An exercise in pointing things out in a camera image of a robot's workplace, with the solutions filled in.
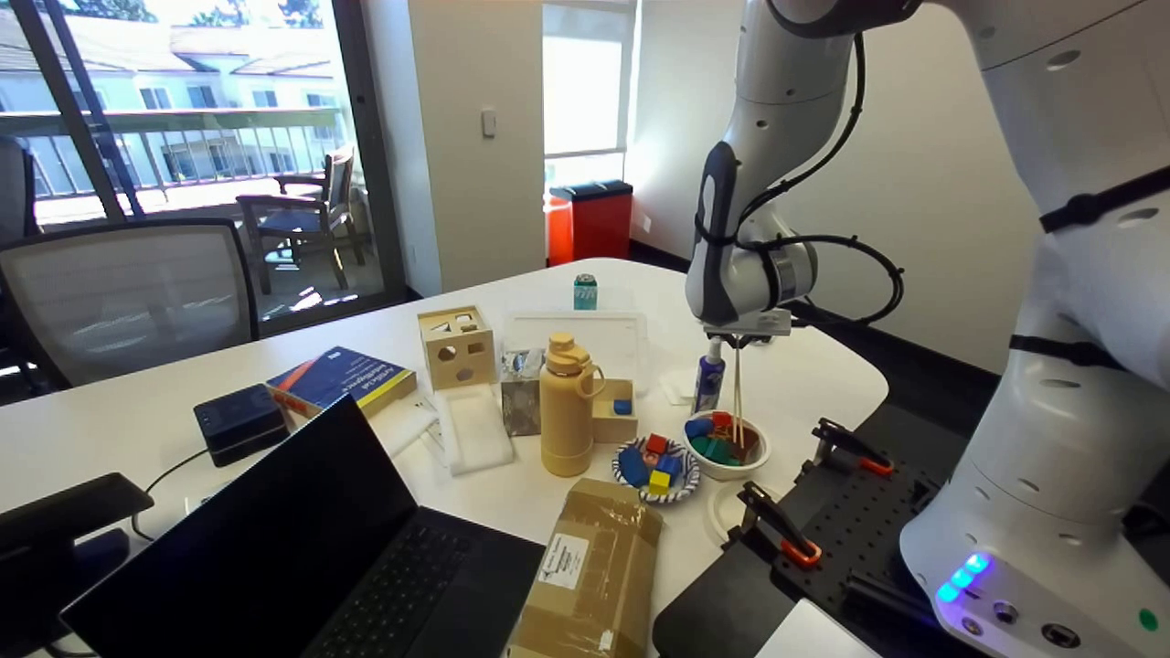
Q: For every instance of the yellow wooden block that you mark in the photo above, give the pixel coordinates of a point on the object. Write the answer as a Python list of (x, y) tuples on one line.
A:
[(658, 485)]

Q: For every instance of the grey mesh office chair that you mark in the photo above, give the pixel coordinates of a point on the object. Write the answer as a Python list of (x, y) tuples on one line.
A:
[(123, 303)]

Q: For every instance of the blue book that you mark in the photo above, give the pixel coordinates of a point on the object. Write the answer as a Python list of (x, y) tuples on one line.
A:
[(350, 375)]

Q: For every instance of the black orange clamp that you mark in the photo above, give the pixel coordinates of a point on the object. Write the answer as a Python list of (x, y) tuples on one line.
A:
[(853, 446), (781, 529)]

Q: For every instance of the blue wooden block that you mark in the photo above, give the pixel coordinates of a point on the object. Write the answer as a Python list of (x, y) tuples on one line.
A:
[(633, 467), (697, 428)]

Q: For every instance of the white bowl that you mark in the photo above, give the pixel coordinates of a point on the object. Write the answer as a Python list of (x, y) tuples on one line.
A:
[(729, 467)]

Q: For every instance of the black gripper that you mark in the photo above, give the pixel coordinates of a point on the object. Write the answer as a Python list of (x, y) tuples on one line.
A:
[(735, 337)]

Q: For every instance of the black open laptop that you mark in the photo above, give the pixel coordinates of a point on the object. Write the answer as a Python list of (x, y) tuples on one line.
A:
[(304, 548)]

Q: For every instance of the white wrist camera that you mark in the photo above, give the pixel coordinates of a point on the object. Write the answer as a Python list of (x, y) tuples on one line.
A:
[(763, 324)]

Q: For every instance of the tan water bottle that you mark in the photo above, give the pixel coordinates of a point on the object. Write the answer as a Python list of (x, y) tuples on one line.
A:
[(565, 413)]

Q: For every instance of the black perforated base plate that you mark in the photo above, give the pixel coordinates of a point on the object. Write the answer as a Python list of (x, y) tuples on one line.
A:
[(853, 523)]

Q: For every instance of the brown cardboard package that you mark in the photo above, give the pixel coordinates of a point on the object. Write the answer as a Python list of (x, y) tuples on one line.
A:
[(597, 560)]

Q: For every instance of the white round lid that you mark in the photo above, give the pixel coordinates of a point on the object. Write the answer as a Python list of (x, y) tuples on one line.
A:
[(712, 518)]

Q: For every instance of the dark outdoor chair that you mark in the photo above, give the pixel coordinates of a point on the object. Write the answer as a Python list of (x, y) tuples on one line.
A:
[(298, 223)]

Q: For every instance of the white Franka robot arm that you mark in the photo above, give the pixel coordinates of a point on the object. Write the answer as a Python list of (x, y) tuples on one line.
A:
[(1074, 366)]

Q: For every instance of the small wooden tray box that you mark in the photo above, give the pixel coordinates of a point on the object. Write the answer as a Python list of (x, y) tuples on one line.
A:
[(613, 425)]

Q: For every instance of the red bin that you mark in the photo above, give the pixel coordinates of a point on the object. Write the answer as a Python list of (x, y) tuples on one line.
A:
[(601, 219)]

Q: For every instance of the green wooden block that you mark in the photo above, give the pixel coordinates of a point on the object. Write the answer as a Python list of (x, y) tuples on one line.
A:
[(719, 452)]

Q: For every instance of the red wooden block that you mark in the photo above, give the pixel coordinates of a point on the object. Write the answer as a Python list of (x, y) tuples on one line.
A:
[(658, 442), (722, 423)]

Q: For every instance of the flat clear plastic container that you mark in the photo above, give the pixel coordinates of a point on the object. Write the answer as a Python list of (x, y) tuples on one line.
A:
[(478, 431)]

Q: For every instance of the wooden shape sorter box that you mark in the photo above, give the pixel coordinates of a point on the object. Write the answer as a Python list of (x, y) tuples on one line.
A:
[(457, 352)]

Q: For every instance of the small blue spray bottle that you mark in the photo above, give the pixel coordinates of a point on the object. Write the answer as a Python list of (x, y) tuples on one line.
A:
[(708, 385)]

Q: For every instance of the black tablet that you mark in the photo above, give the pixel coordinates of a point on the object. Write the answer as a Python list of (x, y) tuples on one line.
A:
[(60, 513)]

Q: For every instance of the colourful bowl of toys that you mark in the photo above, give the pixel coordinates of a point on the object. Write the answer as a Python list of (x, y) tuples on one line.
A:
[(633, 489)]

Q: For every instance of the white light switch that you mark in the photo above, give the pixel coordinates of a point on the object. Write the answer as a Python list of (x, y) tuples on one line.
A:
[(487, 121)]

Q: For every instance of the black square box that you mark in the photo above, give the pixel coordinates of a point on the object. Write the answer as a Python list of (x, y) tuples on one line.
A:
[(240, 425)]

